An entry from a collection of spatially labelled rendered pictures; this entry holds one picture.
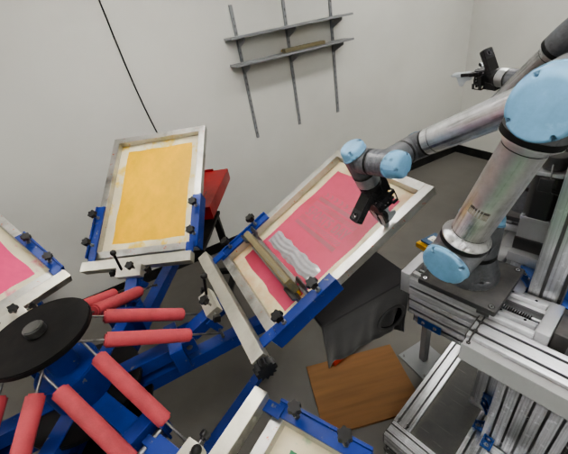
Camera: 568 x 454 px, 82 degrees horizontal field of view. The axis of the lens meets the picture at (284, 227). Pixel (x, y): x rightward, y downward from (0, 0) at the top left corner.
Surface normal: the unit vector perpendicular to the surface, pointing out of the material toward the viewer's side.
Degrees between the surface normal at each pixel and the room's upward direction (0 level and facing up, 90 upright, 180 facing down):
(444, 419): 0
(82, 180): 90
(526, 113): 83
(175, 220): 32
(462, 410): 0
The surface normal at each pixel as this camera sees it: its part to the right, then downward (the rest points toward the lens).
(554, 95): -0.74, 0.36
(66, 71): 0.46, 0.42
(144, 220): -0.16, -0.41
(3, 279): 0.30, -0.61
